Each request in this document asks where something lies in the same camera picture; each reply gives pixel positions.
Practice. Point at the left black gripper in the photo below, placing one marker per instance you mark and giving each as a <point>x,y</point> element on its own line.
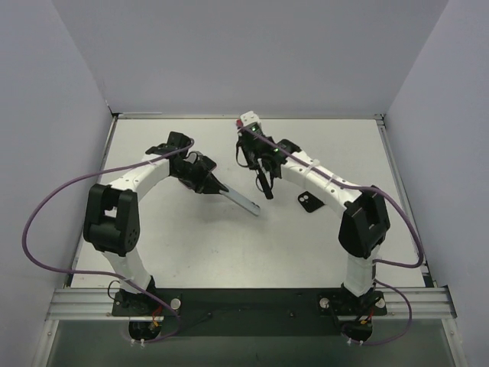
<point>208,182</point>

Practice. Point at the silver white smartphone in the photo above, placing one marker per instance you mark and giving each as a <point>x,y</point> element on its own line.
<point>241,201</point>

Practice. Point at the aluminium front rail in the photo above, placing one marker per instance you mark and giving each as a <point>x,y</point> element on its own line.
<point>80,304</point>

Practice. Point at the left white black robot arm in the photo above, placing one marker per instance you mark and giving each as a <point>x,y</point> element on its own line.
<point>112,221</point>

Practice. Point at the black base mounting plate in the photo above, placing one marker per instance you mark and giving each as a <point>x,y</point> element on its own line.
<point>249,312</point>

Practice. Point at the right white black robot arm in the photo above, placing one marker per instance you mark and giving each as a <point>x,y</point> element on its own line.
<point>363,215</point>

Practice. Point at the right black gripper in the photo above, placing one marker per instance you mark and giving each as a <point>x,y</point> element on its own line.
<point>258,164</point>

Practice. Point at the black phone case with phone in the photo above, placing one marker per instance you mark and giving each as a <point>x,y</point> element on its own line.
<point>309,202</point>

